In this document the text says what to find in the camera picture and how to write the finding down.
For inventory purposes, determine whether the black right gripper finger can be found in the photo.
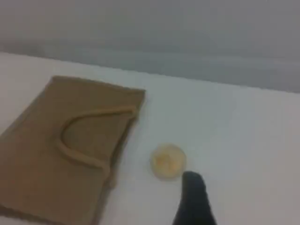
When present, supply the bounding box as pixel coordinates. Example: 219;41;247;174
172;171;218;225

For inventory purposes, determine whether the round egg yolk pastry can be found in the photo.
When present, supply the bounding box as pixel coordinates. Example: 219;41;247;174
151;143;188;181

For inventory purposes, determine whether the brown burlap bag with handle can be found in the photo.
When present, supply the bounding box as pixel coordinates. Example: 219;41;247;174
0;75;146;225

